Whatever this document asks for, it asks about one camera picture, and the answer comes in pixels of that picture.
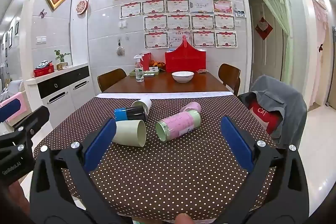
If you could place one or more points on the white bowl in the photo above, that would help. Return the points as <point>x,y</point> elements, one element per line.
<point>183,77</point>

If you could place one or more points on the black cup with blue band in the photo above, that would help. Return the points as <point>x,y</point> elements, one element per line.
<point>131,113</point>

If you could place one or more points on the hanging woven ornament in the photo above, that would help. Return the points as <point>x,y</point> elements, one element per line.
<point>120,50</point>

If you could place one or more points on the pink and green cup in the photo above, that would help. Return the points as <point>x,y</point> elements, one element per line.
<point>179,124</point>

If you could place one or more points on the brown polka dot tablecloth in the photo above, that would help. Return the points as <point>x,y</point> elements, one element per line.
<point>170,174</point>

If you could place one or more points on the small wall photo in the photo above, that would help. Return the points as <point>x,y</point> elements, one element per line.
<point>240,13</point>

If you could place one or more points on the wall of certificates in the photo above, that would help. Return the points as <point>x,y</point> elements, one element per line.
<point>178,22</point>

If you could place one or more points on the pink container lid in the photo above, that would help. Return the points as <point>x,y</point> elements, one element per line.
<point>193,107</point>

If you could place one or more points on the butterfly wall decoration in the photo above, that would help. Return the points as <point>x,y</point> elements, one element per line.
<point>42,13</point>

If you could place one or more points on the white paper cup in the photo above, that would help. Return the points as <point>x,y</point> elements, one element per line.
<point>144,106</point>

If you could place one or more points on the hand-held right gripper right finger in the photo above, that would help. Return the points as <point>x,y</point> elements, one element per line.
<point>237,146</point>

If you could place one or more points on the grey jacket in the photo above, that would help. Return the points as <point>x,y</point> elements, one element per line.
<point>286,98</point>

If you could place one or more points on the white wall socket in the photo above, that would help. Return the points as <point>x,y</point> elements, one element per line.
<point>122,24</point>

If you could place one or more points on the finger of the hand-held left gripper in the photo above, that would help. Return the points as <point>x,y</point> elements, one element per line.
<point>36,119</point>
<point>10,109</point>

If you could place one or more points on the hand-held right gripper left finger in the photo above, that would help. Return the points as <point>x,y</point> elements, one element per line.
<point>98,146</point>

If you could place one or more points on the wooden dining table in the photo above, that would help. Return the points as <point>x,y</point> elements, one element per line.
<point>157,86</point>

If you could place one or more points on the small potted plant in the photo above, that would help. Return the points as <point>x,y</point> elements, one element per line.
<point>62,61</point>

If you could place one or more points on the green door curtain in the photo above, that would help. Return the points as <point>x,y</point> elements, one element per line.
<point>284,16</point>

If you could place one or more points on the person's right hand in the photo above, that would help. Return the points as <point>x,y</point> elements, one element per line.
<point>185,219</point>

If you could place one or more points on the white light switch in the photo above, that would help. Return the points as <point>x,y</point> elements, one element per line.
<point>41,40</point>

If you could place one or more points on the clear spray bottle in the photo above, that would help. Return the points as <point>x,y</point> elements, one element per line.
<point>139,73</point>

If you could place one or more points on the brown wooden chair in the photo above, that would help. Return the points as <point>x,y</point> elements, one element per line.
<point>229,75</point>
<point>111,79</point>

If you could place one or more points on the red paper box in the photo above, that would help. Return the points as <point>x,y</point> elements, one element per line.
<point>146,60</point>

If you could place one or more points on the pink curtain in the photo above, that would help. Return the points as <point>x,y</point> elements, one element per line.
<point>320,50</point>

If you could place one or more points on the plate of orange snacks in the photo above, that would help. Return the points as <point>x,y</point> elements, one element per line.
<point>157,64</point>

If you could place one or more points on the green tray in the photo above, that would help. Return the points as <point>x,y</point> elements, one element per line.
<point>151,74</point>

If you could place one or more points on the cream paper cup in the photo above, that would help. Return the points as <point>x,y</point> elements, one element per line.
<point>128,132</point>

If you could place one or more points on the red gift box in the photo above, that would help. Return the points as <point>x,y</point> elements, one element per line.
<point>43,72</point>

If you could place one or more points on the red printed garment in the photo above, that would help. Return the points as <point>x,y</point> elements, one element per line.
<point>265,115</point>

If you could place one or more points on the red round hanging ornament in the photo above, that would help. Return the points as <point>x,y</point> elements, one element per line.
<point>81,6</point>

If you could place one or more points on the person's left forearm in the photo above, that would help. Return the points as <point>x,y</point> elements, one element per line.
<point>17,205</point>

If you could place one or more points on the red diamond door decoration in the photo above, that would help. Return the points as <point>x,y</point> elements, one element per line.
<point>264,29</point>

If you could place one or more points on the white sideboard cabinet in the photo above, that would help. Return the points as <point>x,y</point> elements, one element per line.
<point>63,90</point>

